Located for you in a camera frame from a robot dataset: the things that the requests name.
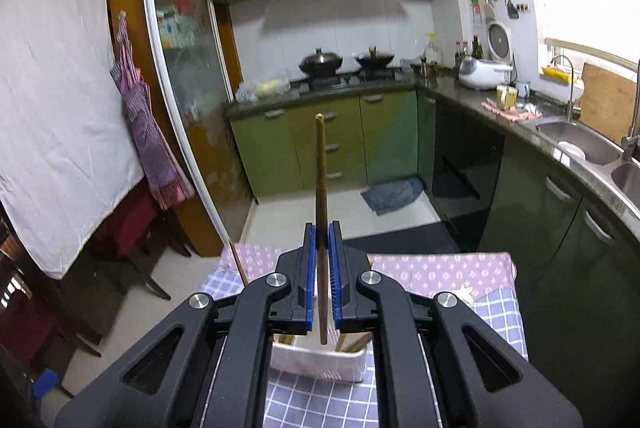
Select chrome kitchen faucet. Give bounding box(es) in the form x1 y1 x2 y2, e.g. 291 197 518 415
620 63 640 162

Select blue floor rag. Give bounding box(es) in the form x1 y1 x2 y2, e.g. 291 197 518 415
361 177 423 216

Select white plastic utensil holder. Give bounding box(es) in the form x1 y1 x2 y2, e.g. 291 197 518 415
270 335 367 384

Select purple checkered apron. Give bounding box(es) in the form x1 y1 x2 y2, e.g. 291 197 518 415
111 11 195 210

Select blue checkered tablecloth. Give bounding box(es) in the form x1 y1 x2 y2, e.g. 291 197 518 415
199 240 530 428

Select black wok with lid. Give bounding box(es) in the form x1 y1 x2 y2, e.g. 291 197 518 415
298 48 343 78

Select sliding glass door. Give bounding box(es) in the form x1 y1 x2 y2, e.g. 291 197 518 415
143 0 253 257

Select white rice cooker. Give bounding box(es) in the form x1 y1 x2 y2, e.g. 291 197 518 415
458 56 513 90

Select green lower cabinets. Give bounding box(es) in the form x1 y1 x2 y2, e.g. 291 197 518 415
226 79 639 427

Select white hanging sheet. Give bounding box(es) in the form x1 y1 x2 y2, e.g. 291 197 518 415
0 0 143 280

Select small chrome faucet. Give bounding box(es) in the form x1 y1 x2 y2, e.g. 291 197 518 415
549 53 580 123

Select stainless steel sink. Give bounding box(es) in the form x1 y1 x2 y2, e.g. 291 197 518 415
534 117 639 209

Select wooden cutting board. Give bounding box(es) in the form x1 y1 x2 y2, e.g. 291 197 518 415
579 63 636 145

